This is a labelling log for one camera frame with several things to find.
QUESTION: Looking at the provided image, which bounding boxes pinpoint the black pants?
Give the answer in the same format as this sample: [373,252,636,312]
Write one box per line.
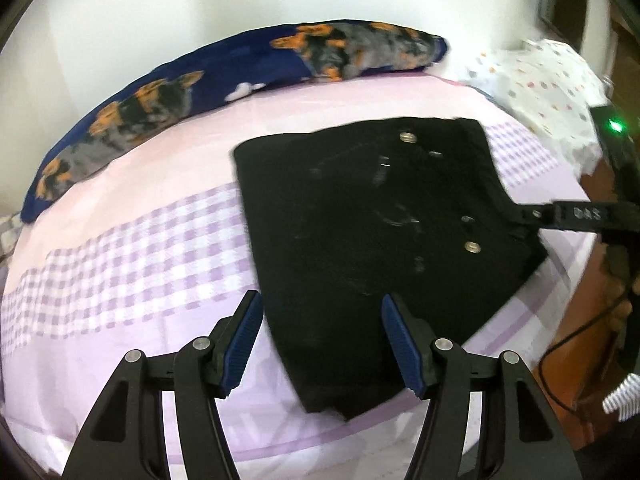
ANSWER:
[233,117,548,419]

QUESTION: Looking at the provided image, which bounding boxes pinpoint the person's right hand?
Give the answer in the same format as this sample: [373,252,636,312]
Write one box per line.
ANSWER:
[602,245,639,334]

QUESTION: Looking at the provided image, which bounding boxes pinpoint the pink checked bed sheet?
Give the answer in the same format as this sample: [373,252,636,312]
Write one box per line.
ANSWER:
[1,75,594,479]

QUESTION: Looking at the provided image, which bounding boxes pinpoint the white dotted cloth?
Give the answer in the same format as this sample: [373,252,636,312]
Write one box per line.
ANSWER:
[462,39,608,177]

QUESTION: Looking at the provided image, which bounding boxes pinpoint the blue tiger print blanket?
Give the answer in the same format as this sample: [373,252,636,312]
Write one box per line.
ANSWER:
[20,20,449,223]

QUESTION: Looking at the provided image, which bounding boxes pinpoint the grey checked pillow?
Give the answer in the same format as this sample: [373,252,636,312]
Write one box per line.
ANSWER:
[0,212,23,261]

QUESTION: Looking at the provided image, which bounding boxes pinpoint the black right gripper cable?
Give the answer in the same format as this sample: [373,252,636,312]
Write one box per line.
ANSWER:
[537,288,634,416]

